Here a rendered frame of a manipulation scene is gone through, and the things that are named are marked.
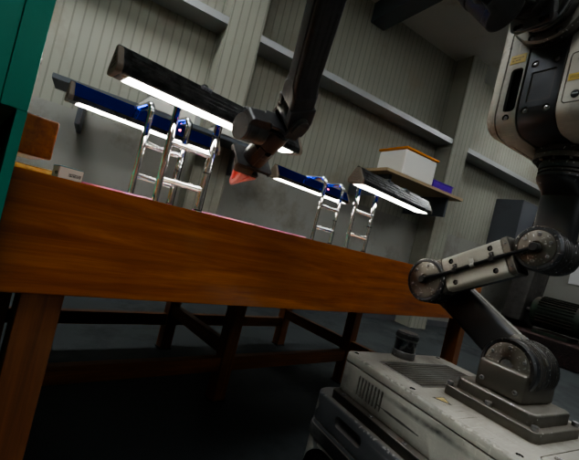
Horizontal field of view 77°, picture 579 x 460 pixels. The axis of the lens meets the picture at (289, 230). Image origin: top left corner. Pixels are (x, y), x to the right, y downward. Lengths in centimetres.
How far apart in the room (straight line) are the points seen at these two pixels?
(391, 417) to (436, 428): 13
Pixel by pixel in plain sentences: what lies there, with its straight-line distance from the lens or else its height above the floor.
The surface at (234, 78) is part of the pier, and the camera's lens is 340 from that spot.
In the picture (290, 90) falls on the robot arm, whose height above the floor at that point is 104.
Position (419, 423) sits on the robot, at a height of 42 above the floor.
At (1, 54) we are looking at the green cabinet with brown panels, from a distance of 64.
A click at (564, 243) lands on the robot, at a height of 89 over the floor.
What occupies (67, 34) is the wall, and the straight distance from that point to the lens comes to 351.
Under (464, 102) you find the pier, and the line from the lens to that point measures 530.
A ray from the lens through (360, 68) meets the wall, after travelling 450.
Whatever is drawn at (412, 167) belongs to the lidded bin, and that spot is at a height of 171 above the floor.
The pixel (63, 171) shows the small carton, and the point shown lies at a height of 78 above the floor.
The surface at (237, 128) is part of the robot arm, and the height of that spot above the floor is 96.
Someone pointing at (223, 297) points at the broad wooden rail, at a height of 60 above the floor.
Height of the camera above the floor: 76
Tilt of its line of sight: 1 degrees up
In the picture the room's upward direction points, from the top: 14 degrees clockwise
